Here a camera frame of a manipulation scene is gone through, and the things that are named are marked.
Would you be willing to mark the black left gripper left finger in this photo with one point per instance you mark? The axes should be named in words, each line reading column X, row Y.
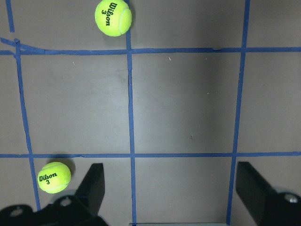
column 91, row 190

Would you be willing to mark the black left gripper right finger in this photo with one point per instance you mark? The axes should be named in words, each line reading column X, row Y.
column 255, row 191

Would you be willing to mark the yellow tennis ball far right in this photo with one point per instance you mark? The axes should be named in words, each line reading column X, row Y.
column 54, row 177

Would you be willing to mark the yellow tennis ball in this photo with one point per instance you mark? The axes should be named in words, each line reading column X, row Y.
column 54, row 177
column 113, row 17

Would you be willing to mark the yellow tennis ball near right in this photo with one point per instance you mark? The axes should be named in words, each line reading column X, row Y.
column 113, row 17

